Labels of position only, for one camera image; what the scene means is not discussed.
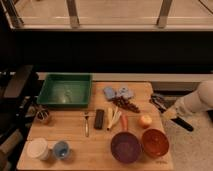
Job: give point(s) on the green plastic tray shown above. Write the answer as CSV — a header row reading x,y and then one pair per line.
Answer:
x,y
66,91

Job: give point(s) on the orange apple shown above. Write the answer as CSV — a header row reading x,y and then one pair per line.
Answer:
x,y
145,121

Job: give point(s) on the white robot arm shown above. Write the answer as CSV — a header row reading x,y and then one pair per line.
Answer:
x,y
200,100

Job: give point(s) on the black dish brush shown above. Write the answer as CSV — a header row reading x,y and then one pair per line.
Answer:
x,y
160,101

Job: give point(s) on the black rectangular block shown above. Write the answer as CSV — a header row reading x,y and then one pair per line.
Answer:
x,y
99,118

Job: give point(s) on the metal fork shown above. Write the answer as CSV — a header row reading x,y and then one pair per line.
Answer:
x,y
86,115

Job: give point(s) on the purple bowl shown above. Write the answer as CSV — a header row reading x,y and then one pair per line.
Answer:
x,y
125,147

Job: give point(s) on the red bowl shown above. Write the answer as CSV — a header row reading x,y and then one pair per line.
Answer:
x,y
155,143

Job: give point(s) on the white cup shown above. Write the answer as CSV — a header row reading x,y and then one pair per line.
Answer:
x,y
38,149

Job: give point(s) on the blue glass cup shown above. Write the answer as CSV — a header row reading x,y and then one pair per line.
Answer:
x,y
61,150

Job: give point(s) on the blue cloth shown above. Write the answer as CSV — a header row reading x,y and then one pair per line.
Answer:
x,y
124,92

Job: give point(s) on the orange carrot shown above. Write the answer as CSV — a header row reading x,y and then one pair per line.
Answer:
x,y
124,122

